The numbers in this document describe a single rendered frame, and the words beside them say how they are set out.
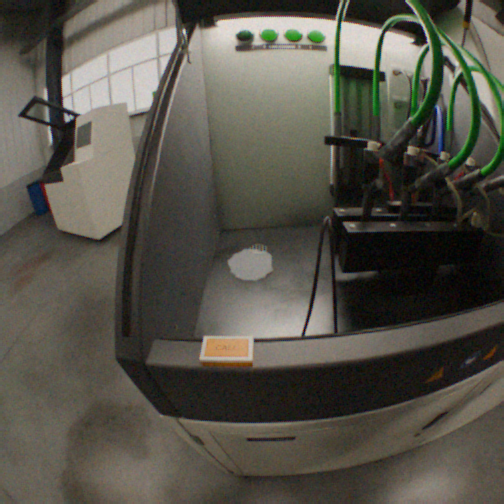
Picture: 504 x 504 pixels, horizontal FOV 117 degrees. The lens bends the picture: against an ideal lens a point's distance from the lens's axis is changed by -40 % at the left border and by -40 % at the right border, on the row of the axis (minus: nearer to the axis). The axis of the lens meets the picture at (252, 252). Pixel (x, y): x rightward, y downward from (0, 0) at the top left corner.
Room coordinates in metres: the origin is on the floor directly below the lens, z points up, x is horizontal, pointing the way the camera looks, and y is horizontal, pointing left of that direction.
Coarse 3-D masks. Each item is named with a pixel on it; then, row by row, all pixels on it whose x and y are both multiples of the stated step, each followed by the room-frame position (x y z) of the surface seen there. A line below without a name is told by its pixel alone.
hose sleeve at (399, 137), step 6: (408, 120) 0.25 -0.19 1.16; (402, 126) 0.27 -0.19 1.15; (408, 126) 0.25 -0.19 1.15; (402, 132) 0.27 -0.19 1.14; (408, 132) 0.26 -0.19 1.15; (414, 132) 0.25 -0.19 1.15; (396, 138) 0.28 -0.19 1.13; (402, 138) 0.27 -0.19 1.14; (408, 138) 0.26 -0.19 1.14; (390, 144) 0.30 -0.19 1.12; (396, 144) 0.28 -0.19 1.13; (402, 144) 0.28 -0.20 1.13; (390, 150) 0.30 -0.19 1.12; (396, 150) 0.29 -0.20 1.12
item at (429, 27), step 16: (416, 0) 0.22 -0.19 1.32; (336, 32) 0.53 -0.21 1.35; (432, 32) 0.20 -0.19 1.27; (336, 48) 0.55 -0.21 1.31; (432, 48) 0.20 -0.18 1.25; (336, 64) 0.56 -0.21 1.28; (432, 64) 0.20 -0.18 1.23; (336, 80) 0.57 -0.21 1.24; (432, 80) 0.21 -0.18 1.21; (336, 96) 0.57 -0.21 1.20; (432, 96) 0.21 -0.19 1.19; (336, 112) 0.57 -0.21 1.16
